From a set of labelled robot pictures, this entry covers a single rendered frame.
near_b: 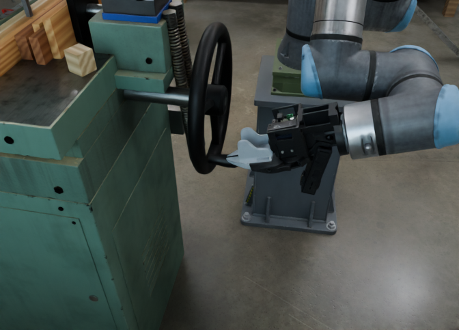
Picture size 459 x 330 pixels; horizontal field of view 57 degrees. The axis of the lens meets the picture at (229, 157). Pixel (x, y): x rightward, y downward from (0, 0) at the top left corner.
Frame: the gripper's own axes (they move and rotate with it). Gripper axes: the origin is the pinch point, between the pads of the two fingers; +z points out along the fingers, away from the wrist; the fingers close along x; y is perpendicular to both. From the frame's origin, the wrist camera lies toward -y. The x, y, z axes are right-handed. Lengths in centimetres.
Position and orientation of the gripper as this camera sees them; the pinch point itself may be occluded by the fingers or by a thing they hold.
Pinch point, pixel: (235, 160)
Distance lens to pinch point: 76.6
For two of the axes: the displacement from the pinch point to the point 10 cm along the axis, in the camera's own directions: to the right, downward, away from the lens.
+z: -9.2, 1.5, 3.5
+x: -1.9, 6.4, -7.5
